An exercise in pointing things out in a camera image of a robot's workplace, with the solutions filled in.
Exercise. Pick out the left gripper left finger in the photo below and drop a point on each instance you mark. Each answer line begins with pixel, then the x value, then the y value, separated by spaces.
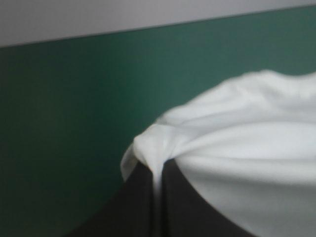
pixel 123 212

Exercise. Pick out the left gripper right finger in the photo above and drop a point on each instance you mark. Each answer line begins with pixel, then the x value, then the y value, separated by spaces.
pixel 192 214

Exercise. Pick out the white T-shirt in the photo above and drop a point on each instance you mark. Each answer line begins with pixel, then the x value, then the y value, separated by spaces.
pixel 242 138

